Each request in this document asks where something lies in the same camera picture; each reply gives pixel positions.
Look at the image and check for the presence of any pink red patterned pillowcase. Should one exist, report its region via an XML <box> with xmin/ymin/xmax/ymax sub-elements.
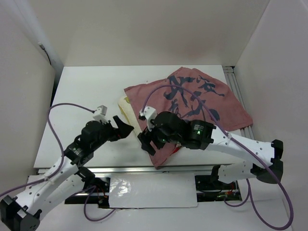
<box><xmin>123</xmin><ymin>66</ymin><xmax>254</xmax><ymax>170</ymax></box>

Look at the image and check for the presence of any aluminium side rail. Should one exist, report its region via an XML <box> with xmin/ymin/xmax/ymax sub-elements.
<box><xmin>222</xmin><ymin>66</ymin><xmax>255</xmax><ymax>140</ymax></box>

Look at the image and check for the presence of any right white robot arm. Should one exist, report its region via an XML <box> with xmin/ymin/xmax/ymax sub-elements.
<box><xmin>138</xmin><ymin>110</ymin><xmax>283</xmax><ymax>189</ymax></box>

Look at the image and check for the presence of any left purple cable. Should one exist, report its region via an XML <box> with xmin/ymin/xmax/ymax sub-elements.
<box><xmin>0</xmin><ymin>103</ymin><xmax>116</xmax><ymax>221</ymax></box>

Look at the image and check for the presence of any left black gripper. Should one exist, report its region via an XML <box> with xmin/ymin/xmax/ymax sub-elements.
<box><xmin>92</xmin><ymin>115</ymin><xmax>134</xmax><ymax>150</ymax></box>

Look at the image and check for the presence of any white cover plate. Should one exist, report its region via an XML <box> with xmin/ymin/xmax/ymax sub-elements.
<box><xmin>109</xmin><ymin>173</ymin><xmax>198</xmax><ymax>208</ymax></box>

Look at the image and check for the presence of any cream yellow pillow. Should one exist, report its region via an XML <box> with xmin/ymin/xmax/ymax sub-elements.
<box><xmin>118</xmin><ymin>96</ymin><xmax>147</xmax><ymax>137</ymax></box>

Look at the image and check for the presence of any wall cable with plug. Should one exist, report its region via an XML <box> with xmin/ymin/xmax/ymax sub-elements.
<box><xmin>38</xmin><ymin>42</ymin><xmax>52</xmax><ymax>65</ymax></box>

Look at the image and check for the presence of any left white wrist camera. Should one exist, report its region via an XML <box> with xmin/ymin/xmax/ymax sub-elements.
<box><xmin>92</xmin><ymin>105</ymin><xmax>108</xmax><ymax>124</ymax></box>

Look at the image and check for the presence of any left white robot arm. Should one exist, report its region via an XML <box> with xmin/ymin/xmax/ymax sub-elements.
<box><xmin>0</xmin><ymin>116</ymin><xmax>134</xmax><ymax>231</ymax></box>

